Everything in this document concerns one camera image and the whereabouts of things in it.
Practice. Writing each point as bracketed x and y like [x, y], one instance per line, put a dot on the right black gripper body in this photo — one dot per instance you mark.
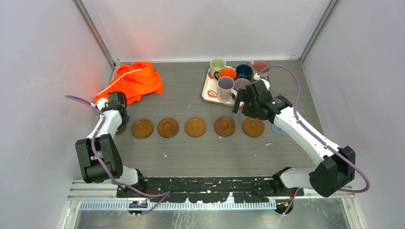
[249, 108]

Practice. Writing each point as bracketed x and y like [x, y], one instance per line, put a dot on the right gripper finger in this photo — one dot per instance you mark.
[241, 95]
[237, 106]

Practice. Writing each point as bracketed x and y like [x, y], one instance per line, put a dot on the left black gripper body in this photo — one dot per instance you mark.
[124, 122]

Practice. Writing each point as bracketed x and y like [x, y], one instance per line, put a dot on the wooden coaster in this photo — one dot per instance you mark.
[168, 127]
[224, 126]
[253, 127]
[195, 127]
[142, 128]

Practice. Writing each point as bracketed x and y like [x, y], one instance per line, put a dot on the blue coaster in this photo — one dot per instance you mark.
[277, 130]

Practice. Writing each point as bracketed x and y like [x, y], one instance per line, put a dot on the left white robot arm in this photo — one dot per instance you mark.
[98, 156]

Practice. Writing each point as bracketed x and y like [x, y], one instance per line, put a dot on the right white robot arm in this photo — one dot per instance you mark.
[333, 165]

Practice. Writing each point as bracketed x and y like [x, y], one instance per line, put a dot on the lilac mug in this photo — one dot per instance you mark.
[241, 83]

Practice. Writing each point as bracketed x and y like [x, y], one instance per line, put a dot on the dark blue mug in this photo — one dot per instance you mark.
[244, 71]

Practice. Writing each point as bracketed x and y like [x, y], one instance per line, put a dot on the orange mug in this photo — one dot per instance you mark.
[228, 72]

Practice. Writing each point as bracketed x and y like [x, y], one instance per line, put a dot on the orange cloth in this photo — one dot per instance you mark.
[135, 81]

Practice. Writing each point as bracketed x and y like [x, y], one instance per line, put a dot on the white strawberry tray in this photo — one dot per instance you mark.
[209, 91]

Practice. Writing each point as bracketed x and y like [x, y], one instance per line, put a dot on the pink speckled mug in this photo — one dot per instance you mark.
[261, 68]

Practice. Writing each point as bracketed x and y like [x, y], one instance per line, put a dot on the light green mug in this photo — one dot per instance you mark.
[216, 65]

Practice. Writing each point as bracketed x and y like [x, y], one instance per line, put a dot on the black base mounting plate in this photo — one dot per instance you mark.
[214, 189]

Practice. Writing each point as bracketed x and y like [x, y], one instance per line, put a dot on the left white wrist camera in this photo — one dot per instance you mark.
[101, 103]

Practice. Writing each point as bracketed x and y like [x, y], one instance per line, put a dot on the white pink-handled mug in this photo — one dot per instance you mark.
[225, 85]

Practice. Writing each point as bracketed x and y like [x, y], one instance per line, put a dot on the aluminium front rail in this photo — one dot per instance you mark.
[143, 205]

